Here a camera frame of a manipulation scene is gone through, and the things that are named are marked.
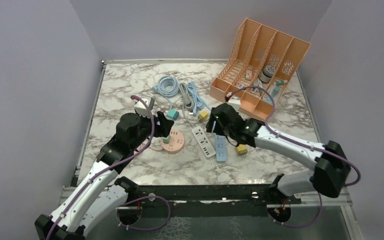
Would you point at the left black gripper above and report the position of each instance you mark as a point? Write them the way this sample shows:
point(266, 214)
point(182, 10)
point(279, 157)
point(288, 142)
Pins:
point(163, 129)

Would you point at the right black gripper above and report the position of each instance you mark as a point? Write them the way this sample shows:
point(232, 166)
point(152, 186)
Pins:
point(210, 124)

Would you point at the green charger plug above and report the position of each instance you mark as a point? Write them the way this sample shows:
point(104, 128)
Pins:
point(166, 140)

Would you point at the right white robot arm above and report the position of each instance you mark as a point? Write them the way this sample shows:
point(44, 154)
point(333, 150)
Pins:
point(327, 166)

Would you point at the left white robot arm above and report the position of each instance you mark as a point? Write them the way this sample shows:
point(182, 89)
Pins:
point(89, 203)

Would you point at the teal charger plug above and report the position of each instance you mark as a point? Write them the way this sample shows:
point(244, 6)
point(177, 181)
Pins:
point(172, 114)

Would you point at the yellow charger plug back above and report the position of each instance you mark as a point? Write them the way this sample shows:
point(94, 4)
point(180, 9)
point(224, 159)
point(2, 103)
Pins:
point(202, 116)

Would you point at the yellow charger plug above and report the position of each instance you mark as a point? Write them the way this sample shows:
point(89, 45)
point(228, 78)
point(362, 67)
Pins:
point(241, 149)
point(202, 116)

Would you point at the yellow charger plug front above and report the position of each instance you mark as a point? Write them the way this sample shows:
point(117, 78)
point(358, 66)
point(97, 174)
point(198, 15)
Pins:
point(241, 149)

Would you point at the blue long power strip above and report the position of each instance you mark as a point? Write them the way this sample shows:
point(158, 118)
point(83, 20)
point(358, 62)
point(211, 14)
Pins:
point(220, 149)

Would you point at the pink round power strip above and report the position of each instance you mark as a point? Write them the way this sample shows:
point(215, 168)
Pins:
point(177, 142)

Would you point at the white power strip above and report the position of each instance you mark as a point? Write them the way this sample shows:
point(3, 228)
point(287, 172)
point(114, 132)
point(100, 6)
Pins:
point(203, 142)

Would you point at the orange file organizer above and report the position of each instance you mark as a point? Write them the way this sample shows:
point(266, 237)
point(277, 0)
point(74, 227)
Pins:
point(255, 46)

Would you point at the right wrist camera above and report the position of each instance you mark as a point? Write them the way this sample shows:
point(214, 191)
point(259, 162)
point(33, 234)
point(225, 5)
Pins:
point(233, 101)

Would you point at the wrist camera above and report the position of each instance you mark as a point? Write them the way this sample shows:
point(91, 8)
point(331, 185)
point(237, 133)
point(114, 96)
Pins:
point(144, 109)
point(233, 101)

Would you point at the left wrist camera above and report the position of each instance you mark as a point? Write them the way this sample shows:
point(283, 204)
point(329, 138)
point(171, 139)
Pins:
point(144, 109)

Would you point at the black mounting rail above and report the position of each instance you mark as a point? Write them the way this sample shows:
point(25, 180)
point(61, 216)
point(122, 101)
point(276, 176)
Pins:
point(195, 201)

